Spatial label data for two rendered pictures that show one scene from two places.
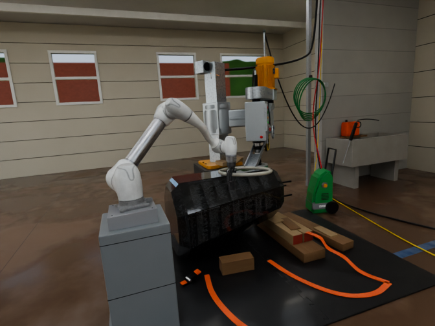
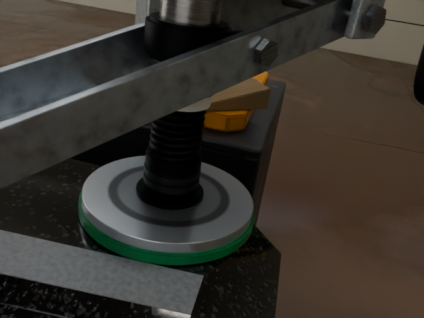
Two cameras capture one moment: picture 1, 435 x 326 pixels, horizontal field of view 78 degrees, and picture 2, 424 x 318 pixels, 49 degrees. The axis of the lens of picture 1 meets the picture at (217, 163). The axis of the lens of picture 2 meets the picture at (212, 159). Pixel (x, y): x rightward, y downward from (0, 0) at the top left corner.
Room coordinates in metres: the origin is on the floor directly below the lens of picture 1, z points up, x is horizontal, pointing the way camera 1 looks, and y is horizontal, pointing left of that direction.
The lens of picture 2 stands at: (2.55, -0.74, 1.12)
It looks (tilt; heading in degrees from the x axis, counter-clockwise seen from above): 25 degrees down; 28
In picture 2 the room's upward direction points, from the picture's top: 9 degrees clockwise
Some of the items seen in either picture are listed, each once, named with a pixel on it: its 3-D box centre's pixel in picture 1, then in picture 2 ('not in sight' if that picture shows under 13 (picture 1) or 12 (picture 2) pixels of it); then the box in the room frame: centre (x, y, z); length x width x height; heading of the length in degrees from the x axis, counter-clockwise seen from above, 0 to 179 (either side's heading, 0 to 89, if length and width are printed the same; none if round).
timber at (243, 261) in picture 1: (236, 262); not in sight; (2.23, -0.12, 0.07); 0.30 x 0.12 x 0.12; 102
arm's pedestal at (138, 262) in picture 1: (140, 273); not in sight; (1.64, 0.56, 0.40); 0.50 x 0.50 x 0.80; 19
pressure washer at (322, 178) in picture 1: (320, 180); not in sight; (3.57, -1.41, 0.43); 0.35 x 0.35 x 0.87; 3
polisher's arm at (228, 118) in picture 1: (232, 118); not in sight; (3.58, -0.23, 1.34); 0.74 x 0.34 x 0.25; 92
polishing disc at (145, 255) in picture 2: not in sight; (168, 199); (2.98, -0.46, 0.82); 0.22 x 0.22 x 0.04
